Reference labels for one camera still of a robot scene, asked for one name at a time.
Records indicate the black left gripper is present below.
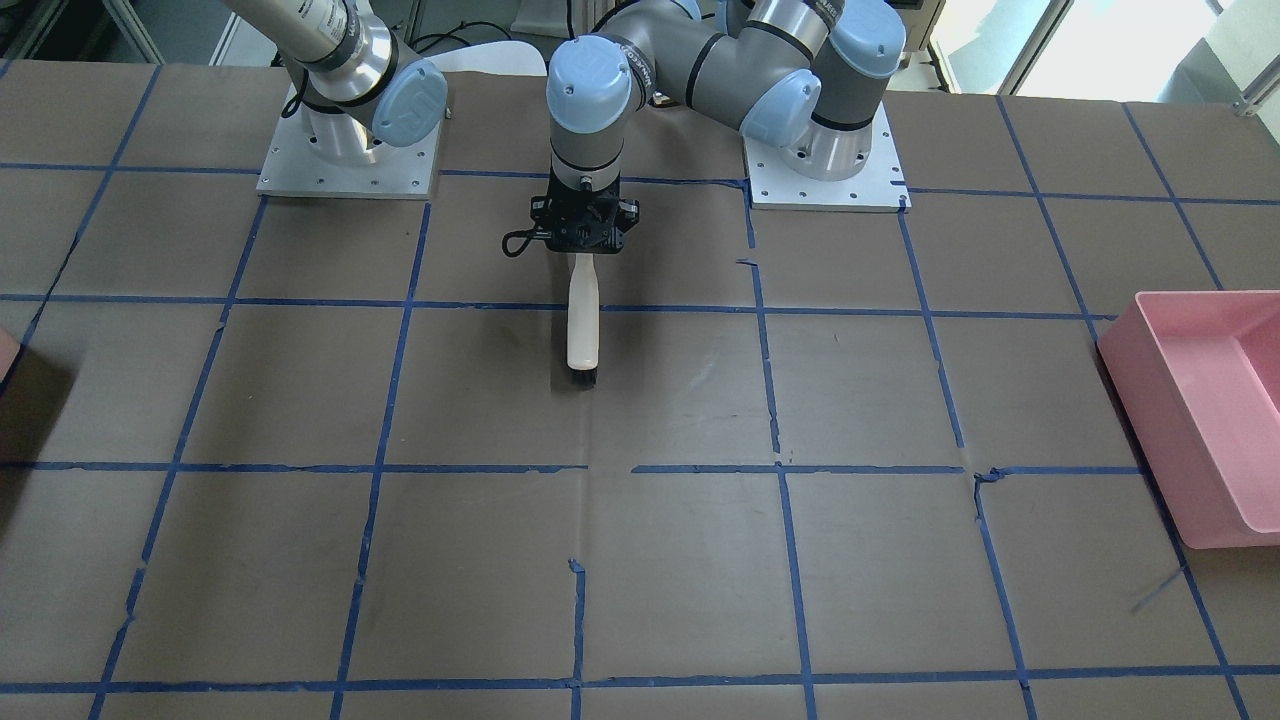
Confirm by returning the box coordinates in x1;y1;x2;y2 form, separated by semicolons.
530;176;640;255

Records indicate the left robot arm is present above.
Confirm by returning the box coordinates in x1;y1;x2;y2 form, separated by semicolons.
515;1;908;254

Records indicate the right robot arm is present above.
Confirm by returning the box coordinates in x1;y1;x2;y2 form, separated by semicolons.
225;1;448;152

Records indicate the pink plastic bin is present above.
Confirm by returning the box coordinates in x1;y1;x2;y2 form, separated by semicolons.
1098;290;1279;550

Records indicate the white plastic chair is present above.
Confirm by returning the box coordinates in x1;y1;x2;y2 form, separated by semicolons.
428;40;547;78

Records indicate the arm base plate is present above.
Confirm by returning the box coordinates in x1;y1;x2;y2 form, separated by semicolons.
742;102;913;213
256;105;445;201

